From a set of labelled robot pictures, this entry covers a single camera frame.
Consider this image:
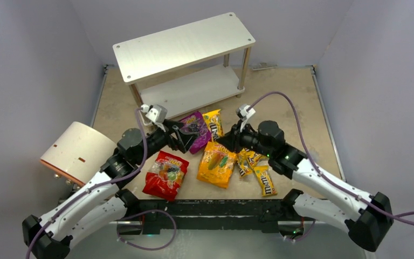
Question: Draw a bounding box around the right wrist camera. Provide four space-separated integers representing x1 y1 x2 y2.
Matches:
236 104 256 125

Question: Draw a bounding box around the yellow M&M candy bag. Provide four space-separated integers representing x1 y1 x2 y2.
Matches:
202 109 224 142

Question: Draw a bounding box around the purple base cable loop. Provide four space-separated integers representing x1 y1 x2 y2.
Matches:
116 209 177 251

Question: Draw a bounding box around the white two-tier shelf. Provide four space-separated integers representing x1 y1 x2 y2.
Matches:
113 12 256 118

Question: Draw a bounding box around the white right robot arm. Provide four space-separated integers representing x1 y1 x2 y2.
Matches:
217 120 394 252

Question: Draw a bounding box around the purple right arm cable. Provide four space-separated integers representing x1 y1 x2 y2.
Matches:
248 91 414 228

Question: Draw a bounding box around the purple gummy candy bag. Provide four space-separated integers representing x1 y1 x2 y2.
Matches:
180 111 211 154

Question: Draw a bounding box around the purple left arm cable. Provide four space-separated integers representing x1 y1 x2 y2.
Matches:
25 107 149 259

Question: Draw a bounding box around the white cylindrical lamp shade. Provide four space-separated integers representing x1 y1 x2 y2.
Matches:
40 121 116 186

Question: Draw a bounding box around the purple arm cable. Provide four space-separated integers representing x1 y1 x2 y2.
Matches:
248 91 414 228
25 107 149 259

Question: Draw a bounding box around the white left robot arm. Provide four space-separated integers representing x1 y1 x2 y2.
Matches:
22 120 199 258

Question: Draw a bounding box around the red gummy candy bag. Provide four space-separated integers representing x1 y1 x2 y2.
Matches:
142 151 189 201

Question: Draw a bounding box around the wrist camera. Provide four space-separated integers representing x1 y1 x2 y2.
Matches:
236 104 256 125
140 104 167 126

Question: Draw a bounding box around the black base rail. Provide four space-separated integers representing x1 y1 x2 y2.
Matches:
115 190 313 236

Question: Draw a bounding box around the grey bracket at wall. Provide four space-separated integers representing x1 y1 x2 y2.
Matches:
252 63 278 71

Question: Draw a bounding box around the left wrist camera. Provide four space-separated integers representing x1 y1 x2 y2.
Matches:
140 104 167 126

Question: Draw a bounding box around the orange gummy candy bag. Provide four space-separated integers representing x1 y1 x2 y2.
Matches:
196 142 237 189

